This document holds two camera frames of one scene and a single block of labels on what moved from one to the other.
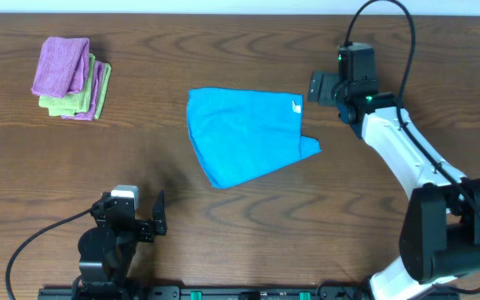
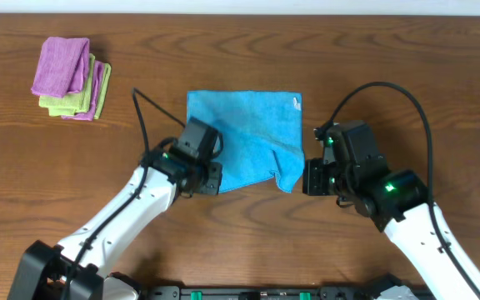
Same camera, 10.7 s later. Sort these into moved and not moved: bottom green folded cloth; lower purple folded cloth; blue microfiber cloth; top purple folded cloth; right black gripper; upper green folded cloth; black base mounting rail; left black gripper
Moved: left black gripper; blue microfiber cloth; right black gripper
Not moved: black base mounting rail; lower purple folded cloth; bottom green folded cloth; top purple folded cloth; upper green folded cloth
